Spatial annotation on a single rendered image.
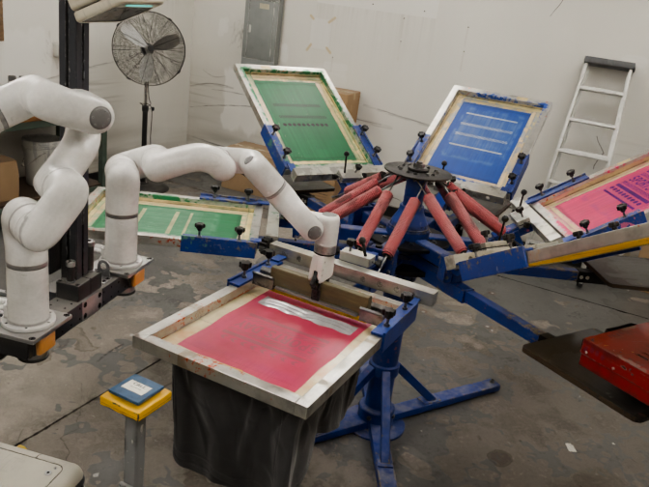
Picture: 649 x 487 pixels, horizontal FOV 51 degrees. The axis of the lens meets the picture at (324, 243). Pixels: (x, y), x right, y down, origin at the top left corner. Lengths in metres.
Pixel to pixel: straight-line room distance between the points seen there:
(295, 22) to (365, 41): 0.78
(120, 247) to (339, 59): 4.92
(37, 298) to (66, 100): 0.49
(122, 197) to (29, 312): 0.47
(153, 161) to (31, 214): 0.54
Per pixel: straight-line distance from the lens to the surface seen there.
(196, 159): 2.06
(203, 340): 2.13
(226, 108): 7.52
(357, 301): 2.30
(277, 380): 1.96
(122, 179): 2.04
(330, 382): 1.92
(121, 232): 2.10
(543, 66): 6.20
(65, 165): 1.69
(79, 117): 1.61
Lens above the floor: 1.99
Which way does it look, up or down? 20 degrees down
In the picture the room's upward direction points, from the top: 8 degrees clockwise
